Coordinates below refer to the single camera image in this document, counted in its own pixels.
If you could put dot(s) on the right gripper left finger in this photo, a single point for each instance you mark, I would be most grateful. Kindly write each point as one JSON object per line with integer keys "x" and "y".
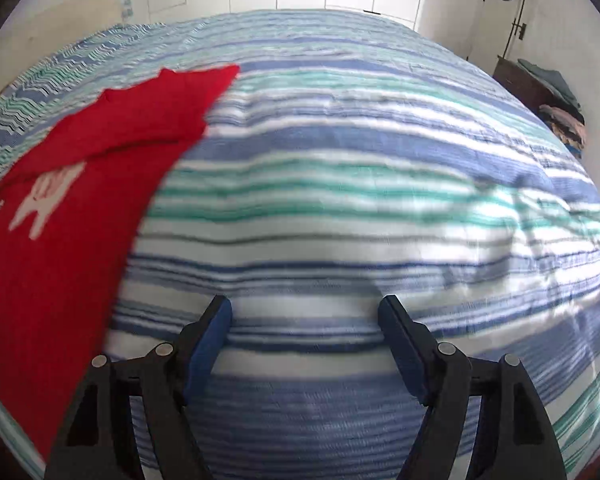
{"x": 124, "y": 410}

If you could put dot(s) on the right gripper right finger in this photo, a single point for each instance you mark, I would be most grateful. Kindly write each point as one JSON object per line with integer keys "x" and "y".
{"x": 514, "y": 438}

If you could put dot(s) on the red knit sweater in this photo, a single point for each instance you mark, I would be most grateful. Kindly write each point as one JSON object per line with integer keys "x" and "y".
{"x": 69, "y": 213}

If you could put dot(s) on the stack of folded clothes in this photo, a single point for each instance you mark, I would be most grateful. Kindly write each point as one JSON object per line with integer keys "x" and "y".
{"x": 561, "y": 111}

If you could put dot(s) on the striped blue green bedspread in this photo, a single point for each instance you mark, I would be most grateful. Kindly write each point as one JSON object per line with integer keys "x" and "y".
{"x": 350, "y": 159}

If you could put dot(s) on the dark wooden side cabinet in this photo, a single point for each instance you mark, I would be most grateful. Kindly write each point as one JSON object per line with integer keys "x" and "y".
{"x": 522, "y": 85}

